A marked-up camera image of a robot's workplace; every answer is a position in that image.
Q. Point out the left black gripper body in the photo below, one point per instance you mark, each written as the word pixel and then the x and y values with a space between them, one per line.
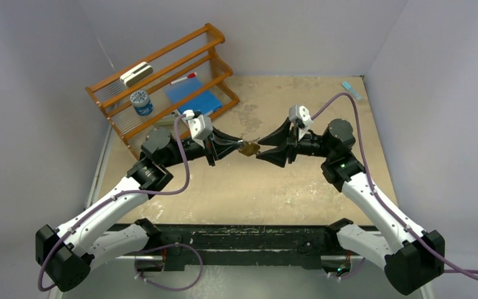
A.
pixel 194 151

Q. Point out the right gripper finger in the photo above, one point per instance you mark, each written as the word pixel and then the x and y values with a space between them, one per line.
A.
pixel 277 156
pixel 280 136

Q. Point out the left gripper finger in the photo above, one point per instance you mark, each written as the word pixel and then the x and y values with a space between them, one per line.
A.
pixel 221 151
pixel 222 139

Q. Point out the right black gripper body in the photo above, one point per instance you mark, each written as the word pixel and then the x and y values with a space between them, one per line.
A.
pixel 312 145

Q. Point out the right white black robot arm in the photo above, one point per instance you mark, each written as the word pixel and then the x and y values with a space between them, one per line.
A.
pixel 404 249

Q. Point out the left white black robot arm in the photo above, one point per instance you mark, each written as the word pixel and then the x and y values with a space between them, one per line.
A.
pixel 69 252

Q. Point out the pale green roll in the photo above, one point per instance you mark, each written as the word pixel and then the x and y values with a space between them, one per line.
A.
pixel 166 121

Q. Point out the light blue eraser block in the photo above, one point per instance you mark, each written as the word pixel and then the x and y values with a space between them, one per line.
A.
pixel 351 91

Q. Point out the orange wooden rack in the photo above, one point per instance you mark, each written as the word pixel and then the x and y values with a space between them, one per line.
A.
pixel 195 52

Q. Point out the red capped marker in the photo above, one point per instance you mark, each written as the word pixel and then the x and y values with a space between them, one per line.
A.
pixel 189 76

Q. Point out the blue lidded jar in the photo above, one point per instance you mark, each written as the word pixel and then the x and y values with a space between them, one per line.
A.
pixel 141 103

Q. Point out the white board eraser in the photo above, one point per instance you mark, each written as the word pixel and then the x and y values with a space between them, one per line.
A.
pixel 136 74

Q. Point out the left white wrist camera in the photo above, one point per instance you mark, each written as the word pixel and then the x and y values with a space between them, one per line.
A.
pixel 200 126

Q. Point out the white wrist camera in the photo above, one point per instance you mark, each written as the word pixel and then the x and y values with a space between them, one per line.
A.
pixel 200 126
pixel 301 119

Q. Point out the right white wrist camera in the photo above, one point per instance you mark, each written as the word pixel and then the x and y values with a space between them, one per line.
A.
pixel 301 119

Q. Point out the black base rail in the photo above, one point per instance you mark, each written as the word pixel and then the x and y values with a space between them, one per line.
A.
pixel 311 247

